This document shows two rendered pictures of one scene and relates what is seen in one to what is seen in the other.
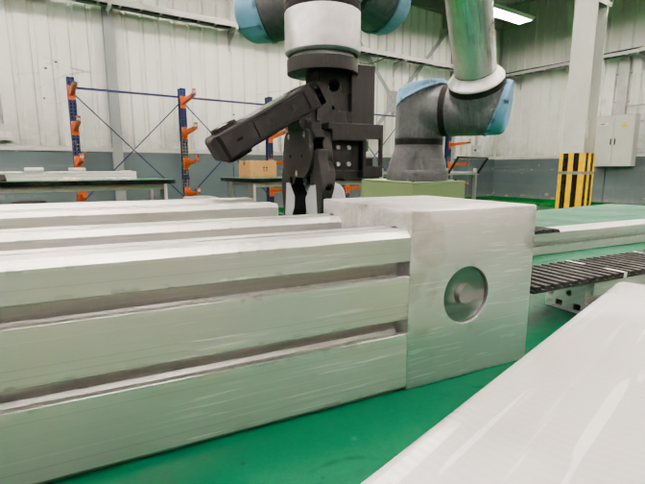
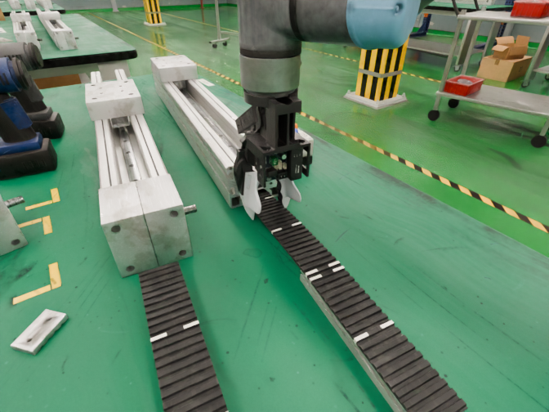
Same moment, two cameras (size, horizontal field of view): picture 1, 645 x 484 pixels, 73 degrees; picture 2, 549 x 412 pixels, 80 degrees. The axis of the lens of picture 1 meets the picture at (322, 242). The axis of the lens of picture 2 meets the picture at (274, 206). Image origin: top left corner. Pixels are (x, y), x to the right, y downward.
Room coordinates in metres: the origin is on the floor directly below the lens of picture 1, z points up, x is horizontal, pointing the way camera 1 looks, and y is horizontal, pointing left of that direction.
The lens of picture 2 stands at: (0.46, -0.43, 1.12)
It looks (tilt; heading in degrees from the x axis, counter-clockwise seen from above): 35 degrees down; 90
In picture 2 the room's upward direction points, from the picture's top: straight up
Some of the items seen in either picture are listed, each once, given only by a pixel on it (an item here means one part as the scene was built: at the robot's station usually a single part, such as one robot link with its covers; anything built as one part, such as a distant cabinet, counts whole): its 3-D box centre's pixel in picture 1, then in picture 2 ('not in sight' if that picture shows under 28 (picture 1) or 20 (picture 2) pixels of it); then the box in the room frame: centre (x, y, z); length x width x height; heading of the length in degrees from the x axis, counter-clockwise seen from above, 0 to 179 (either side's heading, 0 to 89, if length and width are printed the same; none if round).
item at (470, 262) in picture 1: (406, 270); (155, 221); (0.29, -0.06, 0.83); 0.12 x 0.09 x 0.10; 26
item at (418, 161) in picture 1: (418, 159); not in sight; (1.09, -0.24, 0.92); 0.15 x 0.15 x 0.10
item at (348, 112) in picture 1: (328, 124); (273, 135); (0.46, -0.01, 0.94); 0.09 x 0.08 x 0.12; 116
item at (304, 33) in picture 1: (321, 40); (272, 72); (0.46, 0.00, 1.02); 0.08 x 0.08 x 0.05
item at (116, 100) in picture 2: not in sight; (115, 104); (0.08, 0.34, 0.87); 0.16 x 0.11 x 0.07; 116
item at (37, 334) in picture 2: not in sight; (40, 330); (0.19, -0.21, 0.78); 0.05 x 0.03 x 0.01; 76
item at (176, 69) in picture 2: not in sight; (174, 72); (0.15, 0.65, 0.87); 0.16 x 0.11 x 0.07; 116
